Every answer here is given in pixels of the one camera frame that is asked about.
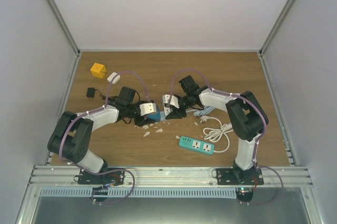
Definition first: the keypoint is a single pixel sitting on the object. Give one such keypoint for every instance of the light blue power strip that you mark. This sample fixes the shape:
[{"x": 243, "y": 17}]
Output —
[{"x": 162, "y": 116}]

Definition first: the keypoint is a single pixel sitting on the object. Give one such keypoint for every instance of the white cube adapter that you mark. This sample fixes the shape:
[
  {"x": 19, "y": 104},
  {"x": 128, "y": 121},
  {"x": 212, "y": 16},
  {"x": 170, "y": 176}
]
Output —
[{"x": 113, "y": 78}]

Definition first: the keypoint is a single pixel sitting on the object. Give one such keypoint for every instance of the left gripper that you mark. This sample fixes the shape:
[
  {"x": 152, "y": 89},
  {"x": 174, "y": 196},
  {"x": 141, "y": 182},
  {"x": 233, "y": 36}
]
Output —
[{"x": 142, "y": 121}]

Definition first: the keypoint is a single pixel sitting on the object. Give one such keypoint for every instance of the blue cube adapter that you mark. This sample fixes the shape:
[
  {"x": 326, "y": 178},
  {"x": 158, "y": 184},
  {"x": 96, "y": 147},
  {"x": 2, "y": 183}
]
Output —
[{"x": 155, "y": 117}]

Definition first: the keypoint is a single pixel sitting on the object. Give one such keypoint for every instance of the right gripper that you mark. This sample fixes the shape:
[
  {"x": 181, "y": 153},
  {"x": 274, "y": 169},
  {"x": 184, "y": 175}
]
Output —
[{"x": 176, "y": 114}]

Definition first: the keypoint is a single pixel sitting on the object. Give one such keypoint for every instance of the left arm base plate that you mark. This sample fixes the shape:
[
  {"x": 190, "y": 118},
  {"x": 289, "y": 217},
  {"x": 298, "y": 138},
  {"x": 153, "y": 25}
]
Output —
[{"x": 110, "y": 177}]

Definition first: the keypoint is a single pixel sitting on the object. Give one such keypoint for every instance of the teal power strip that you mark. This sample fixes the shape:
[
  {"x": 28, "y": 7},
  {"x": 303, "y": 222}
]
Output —
[{"x": 196, "y": 145}]

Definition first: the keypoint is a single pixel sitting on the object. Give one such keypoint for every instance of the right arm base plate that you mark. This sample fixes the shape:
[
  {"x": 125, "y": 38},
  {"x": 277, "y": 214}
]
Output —
[{"x": 237, "y": 177}]

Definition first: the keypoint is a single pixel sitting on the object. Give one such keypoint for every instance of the black power adapter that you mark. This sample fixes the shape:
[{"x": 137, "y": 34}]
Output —
[{"x": 90, "y": 92}]

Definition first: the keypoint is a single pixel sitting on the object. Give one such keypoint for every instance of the yellow cube socket adapter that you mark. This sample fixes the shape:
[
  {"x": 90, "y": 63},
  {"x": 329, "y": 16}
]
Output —
[{"x": 98, "y": 70}]

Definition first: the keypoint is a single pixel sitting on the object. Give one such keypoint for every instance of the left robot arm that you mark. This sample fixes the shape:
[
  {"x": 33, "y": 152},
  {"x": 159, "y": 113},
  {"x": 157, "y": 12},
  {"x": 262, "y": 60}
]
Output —
[{"x": 71, "y": 136}]

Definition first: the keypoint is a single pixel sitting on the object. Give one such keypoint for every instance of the slotted cable duct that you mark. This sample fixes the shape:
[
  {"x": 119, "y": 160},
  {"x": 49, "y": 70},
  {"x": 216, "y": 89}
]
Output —
[{"x": 141, "y": 192}]

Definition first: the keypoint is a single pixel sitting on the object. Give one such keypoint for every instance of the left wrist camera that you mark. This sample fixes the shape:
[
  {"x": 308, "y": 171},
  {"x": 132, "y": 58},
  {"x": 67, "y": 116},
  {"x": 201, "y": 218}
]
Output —
[{"x": 147, "y": 109}]

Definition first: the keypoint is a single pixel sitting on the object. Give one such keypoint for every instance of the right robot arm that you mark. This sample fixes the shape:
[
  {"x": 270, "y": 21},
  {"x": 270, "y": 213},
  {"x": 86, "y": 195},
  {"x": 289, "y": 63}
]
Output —
[{"x": 248, "y": 119}]

